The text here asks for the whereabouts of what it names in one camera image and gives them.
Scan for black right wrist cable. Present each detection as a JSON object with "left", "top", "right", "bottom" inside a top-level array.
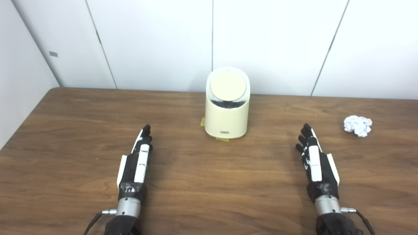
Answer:
[{"left": 341, "top": 207, "right": 376, "bottom": 235}]

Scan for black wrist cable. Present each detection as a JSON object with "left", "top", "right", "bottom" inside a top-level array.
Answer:
[
  {"left": 341, "top": 207, "right": 376, "bottom": 235},
  {"left": 83, "top": 209, "right": 117, "bottom": 235}
]

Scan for white paper ball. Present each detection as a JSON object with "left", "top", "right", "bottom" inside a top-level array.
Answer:
[{"left": 344, "top": 115, "right": 373, "bottom": 137}]

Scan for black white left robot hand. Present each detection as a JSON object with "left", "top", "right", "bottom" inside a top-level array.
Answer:
[{"left": 117, "top": 124, "right": 153, "bottom": 201}]

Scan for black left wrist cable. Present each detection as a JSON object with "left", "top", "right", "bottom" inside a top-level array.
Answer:
[{"left": 83, "top": 209, "right": 117, "bottom": 235}]

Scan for round cream bin lid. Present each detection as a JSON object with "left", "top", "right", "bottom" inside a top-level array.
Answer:
[{"left": 210, "top": 72, "right": 247, "bottom": 101}]

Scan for cream-colored desktop bin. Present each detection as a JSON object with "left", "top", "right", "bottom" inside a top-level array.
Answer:
[{"left": 205, "top": 67, "right": 251, "bottom": 139}]

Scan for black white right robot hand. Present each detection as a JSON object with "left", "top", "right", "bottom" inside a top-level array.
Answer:
[{"left": 296, "top": 123, "right": 340, "bottom": 203}]

